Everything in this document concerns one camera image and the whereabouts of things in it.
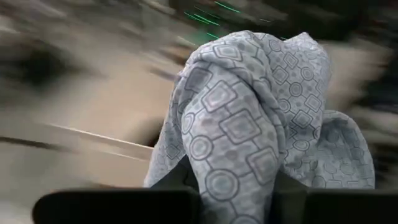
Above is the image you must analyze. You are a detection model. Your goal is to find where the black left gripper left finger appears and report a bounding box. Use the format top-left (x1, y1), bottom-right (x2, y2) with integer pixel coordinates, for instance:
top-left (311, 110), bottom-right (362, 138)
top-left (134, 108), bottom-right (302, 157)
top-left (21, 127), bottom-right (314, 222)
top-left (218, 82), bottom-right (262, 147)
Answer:
top-left (32, 155), bottom-right (203, 224)

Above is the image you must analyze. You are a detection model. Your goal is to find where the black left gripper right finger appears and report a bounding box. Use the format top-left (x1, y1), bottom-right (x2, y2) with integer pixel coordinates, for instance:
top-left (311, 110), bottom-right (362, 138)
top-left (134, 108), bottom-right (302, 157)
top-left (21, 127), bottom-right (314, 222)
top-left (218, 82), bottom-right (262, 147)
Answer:
top-left (269, 172), bottom-right (398, 224)

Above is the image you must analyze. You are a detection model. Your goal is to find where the light blue patterned garment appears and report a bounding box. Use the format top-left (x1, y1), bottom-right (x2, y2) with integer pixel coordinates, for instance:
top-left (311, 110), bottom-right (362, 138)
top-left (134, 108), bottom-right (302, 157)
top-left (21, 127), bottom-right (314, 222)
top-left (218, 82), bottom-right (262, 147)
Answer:
top-left (143, 30), bottom-right (376, 224)

